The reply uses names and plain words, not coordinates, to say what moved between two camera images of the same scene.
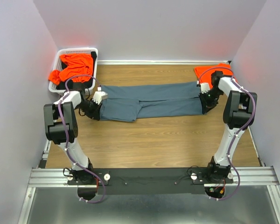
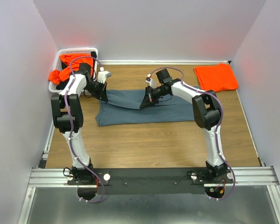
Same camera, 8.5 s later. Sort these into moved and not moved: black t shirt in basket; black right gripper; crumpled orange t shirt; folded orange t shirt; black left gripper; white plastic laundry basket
Moved: black right gripper; black left gripper
Not moved: black t shirt in basket; folded orange t shirt; crumpled orange t shirt; white plastic laundry basket
